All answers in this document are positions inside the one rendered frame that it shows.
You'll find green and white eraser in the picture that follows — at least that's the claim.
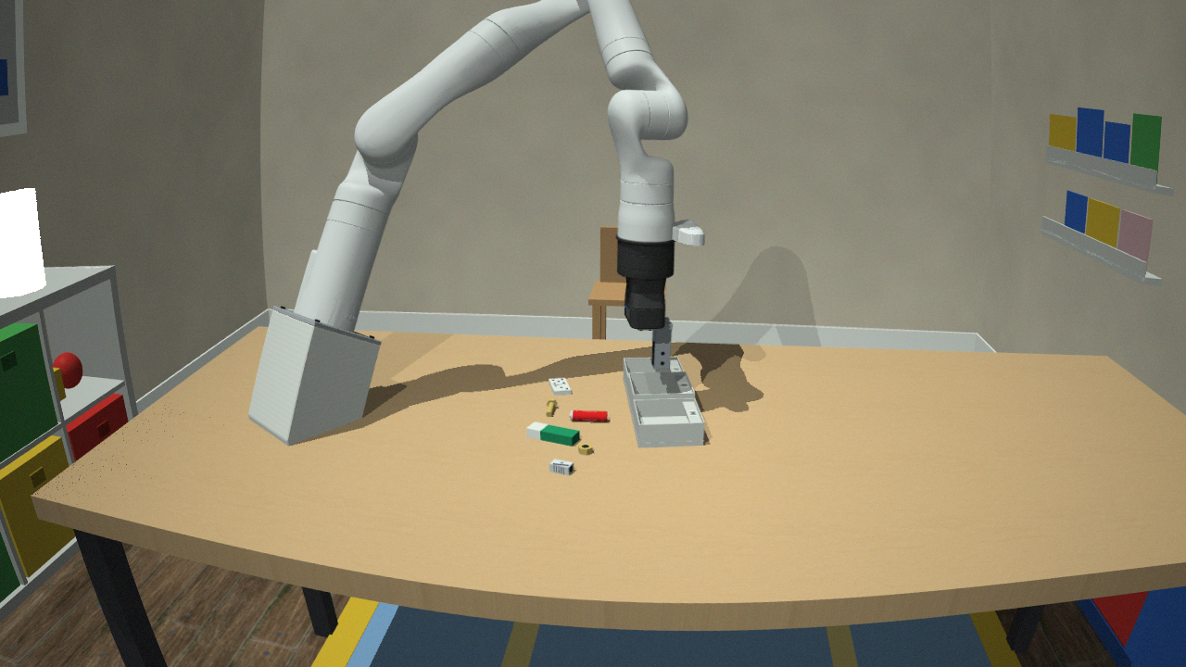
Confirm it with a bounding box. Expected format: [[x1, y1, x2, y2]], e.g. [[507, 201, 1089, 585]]
[[527, 423, 580, 447]]

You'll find grey domino with black dots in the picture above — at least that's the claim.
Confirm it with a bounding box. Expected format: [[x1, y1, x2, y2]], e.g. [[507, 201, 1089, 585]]
[[549, 377, 572, 396]]

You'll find silver pencil sharpener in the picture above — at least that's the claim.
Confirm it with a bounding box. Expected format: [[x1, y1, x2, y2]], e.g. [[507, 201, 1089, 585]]
[[549, 459, 574, 475]]

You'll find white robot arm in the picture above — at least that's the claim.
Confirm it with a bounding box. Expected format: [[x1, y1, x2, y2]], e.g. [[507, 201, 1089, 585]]
[[294, 0, 688, 332]]

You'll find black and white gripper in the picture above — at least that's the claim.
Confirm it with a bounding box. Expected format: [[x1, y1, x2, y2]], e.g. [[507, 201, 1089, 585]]
[[616, 201, 704, 370]]

